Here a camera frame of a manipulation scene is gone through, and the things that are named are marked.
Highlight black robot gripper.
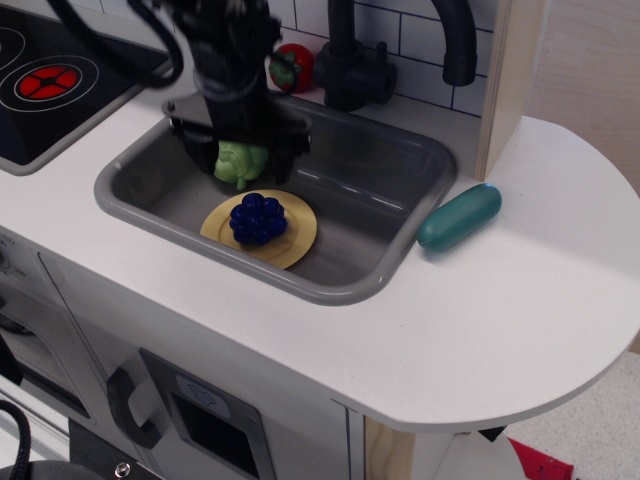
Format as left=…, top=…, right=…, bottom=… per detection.
left=163, top=82, right=311, bottom=184

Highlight green toy lettuce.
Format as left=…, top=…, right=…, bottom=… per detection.
left=213, top=141, right=268, bottom=191

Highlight grey plastic sink basin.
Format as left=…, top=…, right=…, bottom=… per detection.
left=94, top=97, right=456, bottom=305

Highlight teal toy cucumber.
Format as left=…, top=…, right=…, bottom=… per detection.
left=417, top=183, right=502, bottom=252

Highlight black toy stove top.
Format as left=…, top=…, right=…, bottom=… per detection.
left=1, top=6, right=144, bottom=176

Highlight black toy faucet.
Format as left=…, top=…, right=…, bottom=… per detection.
left=313, top=1, right=478, bottom=112

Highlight black oven door handle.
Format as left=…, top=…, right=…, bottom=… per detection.
left=106, top=368, right=161, bottom=450

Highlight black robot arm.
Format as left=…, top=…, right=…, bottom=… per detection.
left=162, top=1, right=311, bottom=183

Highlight yellow toy plate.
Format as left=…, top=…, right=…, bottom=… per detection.
left=200, top=190, right=318, bottom=269

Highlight grey oven door window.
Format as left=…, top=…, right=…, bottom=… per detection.
left=1, top=294, right=91, bottom=419

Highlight wooden side panel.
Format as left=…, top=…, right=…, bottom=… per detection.
left=474, top=0, right=547, bottom=181

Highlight blue toy blueberries cluster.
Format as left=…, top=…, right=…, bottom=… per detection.
left=229, top=192, right=288, bottom=245

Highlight black braided cable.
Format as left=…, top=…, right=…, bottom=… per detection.
left=0, top=398, right=34, bottom=480

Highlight grey dishwasher panel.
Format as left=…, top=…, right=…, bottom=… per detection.
left=139, top=349, right=276, bottom=479

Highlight red object on floor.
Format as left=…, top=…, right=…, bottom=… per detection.
left=509, top=438, right=574, bottom=480

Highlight red toy strawberry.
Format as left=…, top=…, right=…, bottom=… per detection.
left=268, top=43, right=315, bottom=94

